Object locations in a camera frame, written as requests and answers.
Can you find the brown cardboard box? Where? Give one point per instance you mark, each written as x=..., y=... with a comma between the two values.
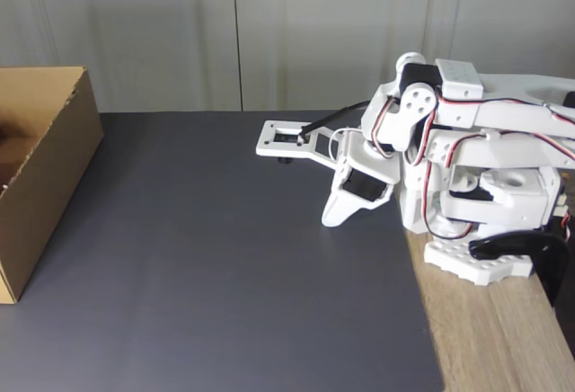
x=58, y=176

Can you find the black table mat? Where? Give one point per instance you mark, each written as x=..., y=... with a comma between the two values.
x=202, y=252

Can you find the black table clamp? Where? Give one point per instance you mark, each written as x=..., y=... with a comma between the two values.
x=545, y=255

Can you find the white panelled wardrobe front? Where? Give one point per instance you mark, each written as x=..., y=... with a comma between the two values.
x=135, y=28

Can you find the white gripper camera mount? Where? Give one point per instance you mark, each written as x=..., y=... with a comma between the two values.
x=269, y=140

